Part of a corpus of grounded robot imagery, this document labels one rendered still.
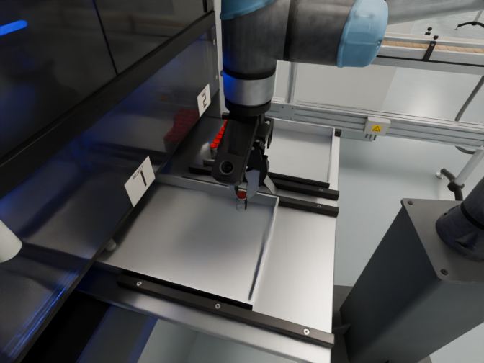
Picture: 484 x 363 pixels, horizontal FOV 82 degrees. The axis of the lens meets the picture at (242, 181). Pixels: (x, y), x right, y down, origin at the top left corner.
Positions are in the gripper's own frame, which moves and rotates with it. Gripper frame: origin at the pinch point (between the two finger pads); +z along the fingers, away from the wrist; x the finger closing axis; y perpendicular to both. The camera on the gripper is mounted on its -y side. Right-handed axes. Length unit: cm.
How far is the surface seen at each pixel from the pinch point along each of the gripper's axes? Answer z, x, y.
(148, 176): -1.1, 19.0, -2.8
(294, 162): 11.7, -7.3, 26.7
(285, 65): 48, 23, 179
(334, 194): 9.4, -19.1, 15.7
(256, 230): 11.3, -3.7, 0.5
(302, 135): 12.0, -7.5, 40.7
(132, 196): -1.3, 18.7, -8.4
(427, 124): 46, -70, 124
